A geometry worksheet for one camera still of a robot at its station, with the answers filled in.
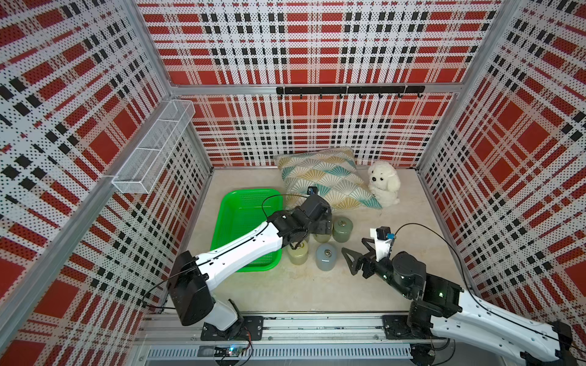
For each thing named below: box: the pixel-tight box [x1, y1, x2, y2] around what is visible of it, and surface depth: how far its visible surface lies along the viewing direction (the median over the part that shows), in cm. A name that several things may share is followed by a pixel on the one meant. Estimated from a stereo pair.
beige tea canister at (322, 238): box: [314, 234, 332, 244], surface depth 96 cm
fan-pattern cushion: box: [274, 147, 384, 211], surface depth 97 cm
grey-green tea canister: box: [332, 216, 354, 244], surface depth 92 cm
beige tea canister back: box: [286, 239, 310, 266], surface depth 85 cm
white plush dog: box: [367, 160, 401, 208], surface depth 96 cm
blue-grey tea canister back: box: [315, 242, 339, 272], surface depth 84 cm
